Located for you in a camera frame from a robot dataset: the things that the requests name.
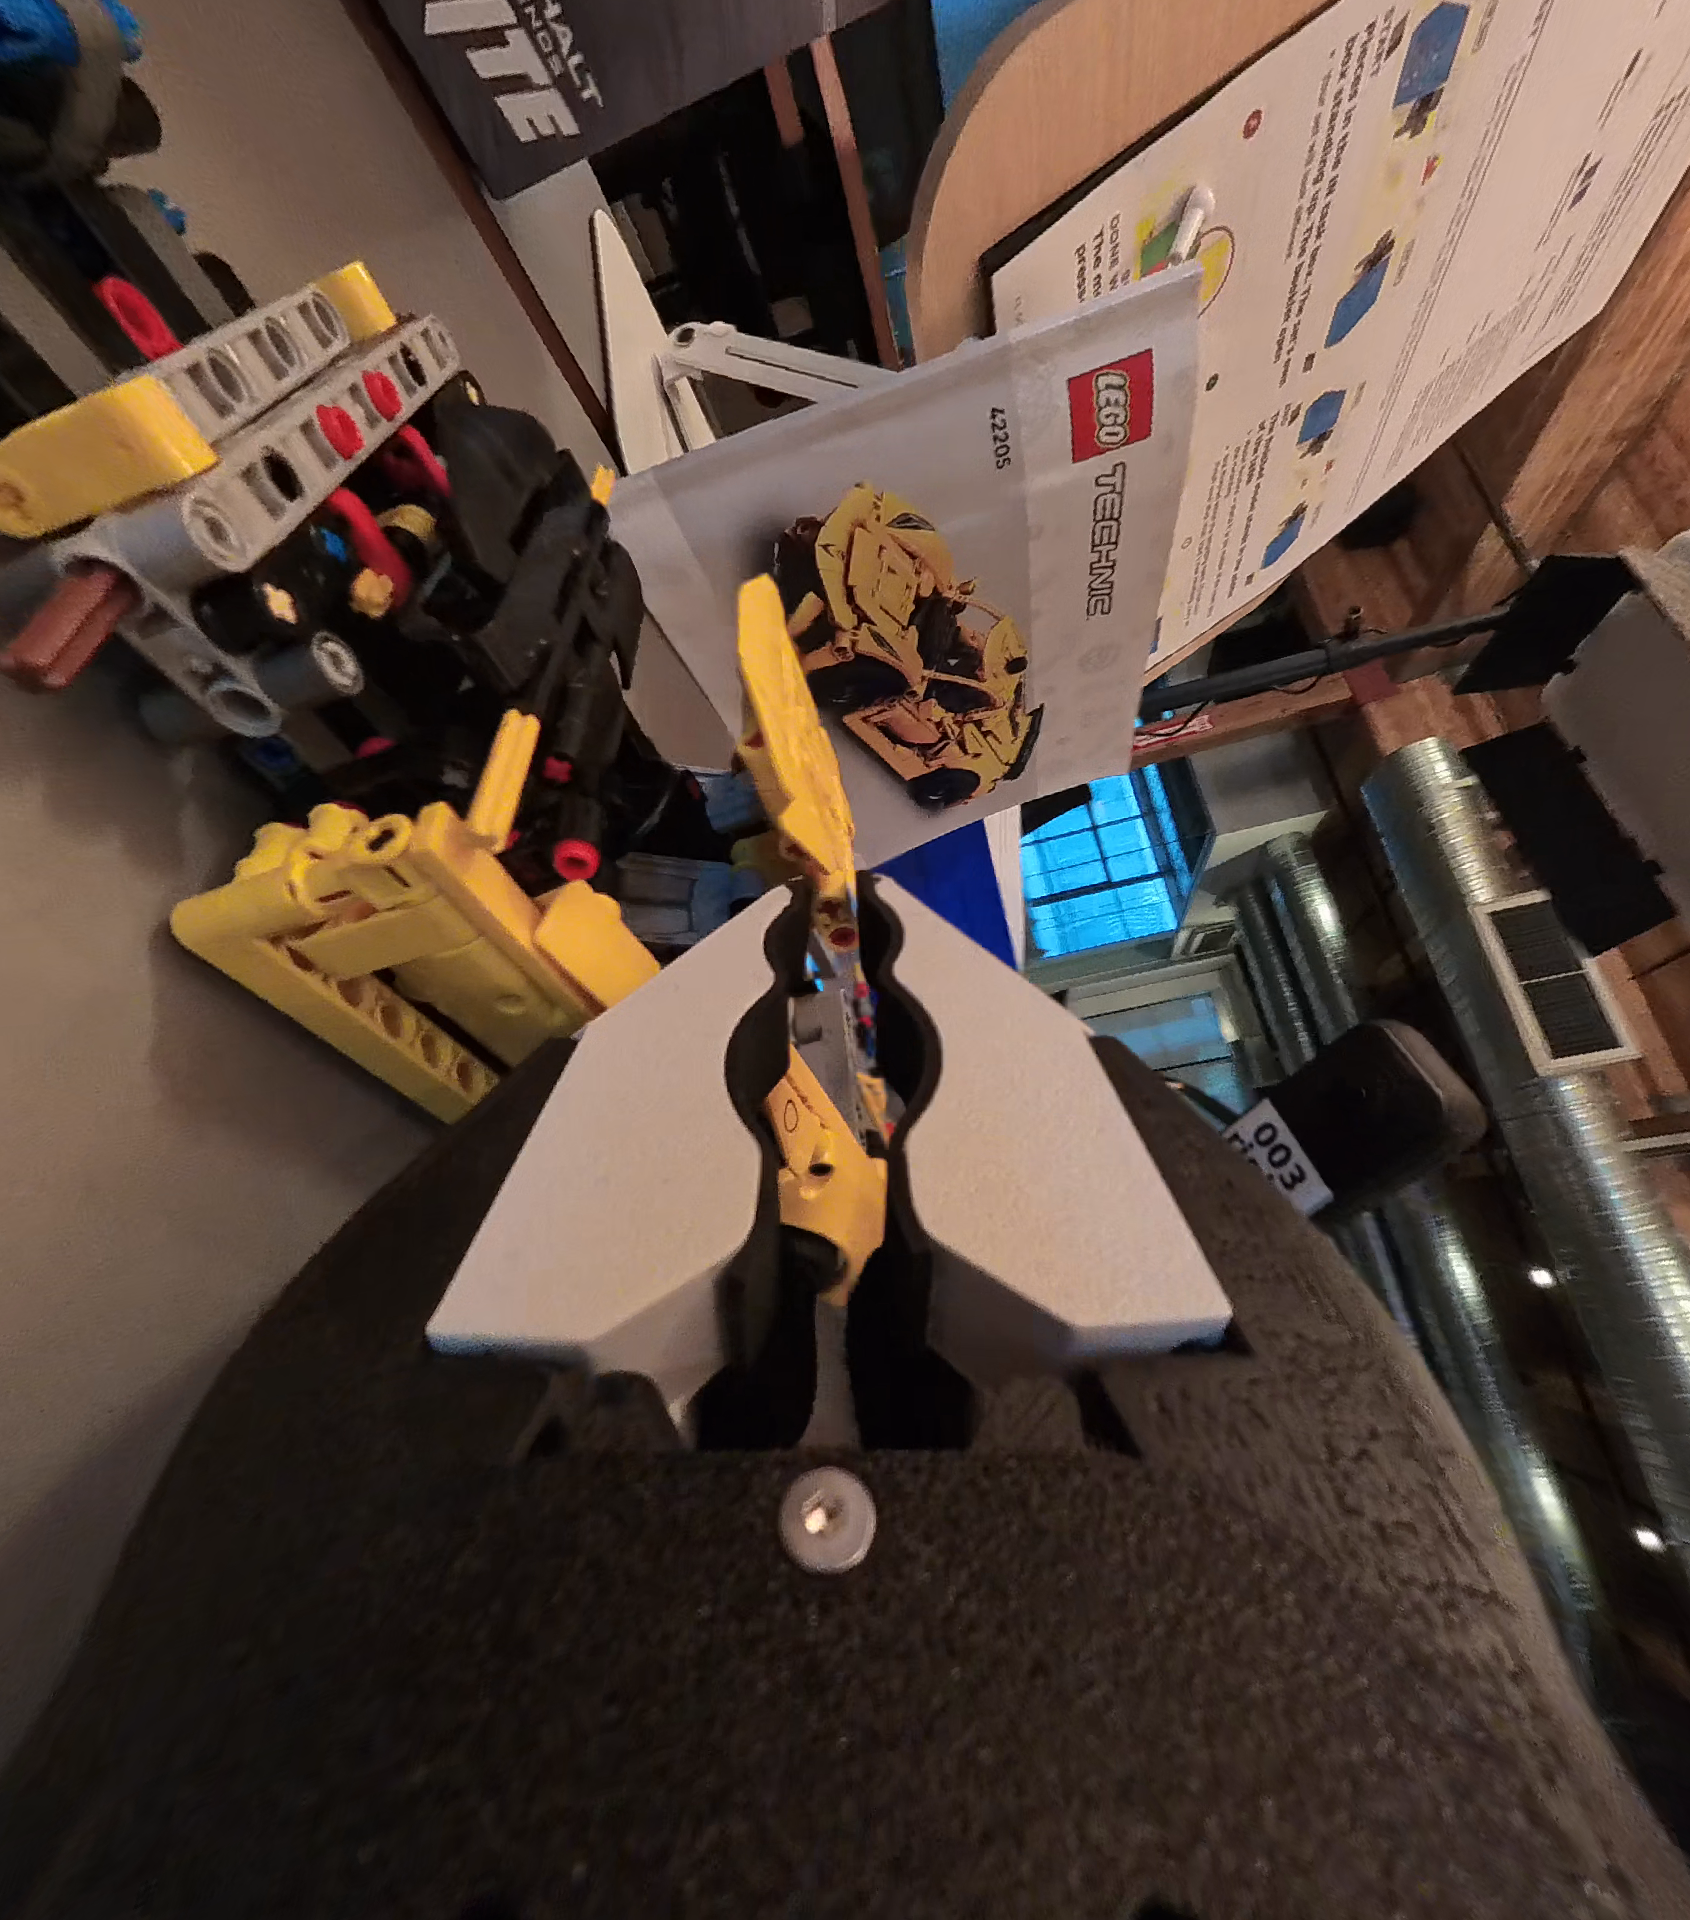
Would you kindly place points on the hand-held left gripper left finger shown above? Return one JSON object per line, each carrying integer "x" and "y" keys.
{"x": 637, "y": 1187}

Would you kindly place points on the toy car set box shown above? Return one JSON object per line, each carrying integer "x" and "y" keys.
{"x": 606, "y": 77}

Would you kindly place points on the white display stand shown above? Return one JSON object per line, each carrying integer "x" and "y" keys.
{"x": 697, "y": 361}

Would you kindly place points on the toy car instruction booklet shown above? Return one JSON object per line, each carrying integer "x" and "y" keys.
{"x": 756, "y": 526}

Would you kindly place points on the brick picture poster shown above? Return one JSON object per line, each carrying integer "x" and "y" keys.
{"x": 1507, "y": 241}

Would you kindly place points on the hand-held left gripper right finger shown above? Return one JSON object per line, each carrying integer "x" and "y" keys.
{"x": 1063, "y": 1187}

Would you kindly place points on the yellow toy fender subassembly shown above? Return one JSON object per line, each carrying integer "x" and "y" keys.
{"x": 800, "y": 750}

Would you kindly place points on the grey desk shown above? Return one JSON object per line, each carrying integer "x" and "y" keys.
{"x": 67, "y": 1140}

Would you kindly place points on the yellow toy car chassis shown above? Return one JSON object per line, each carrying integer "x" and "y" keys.
{"x": 337, "y": 541}

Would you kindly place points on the large paned window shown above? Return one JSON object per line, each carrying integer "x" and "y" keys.
{"x": 1101, "y": 871}

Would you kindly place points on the silver ventilation duct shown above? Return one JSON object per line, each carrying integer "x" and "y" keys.
{"x": 1566, "y": 1201}

